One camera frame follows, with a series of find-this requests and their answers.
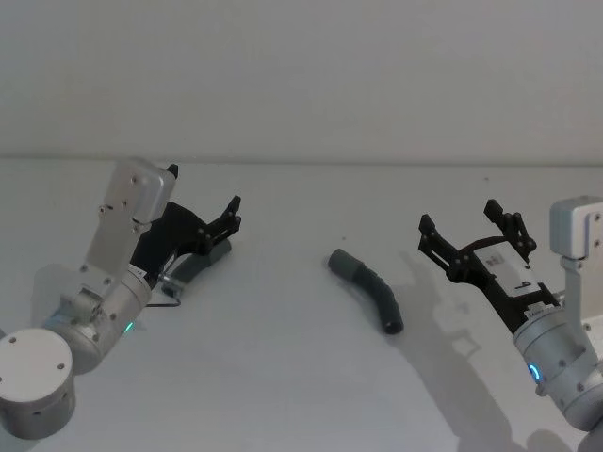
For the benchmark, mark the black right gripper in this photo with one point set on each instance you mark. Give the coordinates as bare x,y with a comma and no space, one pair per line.
490,282

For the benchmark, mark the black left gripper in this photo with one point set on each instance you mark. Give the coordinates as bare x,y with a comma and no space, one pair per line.
167,233

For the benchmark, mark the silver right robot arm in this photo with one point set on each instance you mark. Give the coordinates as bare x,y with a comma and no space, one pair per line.
558,358

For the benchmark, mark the short grey tube piece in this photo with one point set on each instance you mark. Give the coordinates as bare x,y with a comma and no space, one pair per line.
198,266

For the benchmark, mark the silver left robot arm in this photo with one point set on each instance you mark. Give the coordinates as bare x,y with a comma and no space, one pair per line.
103,263

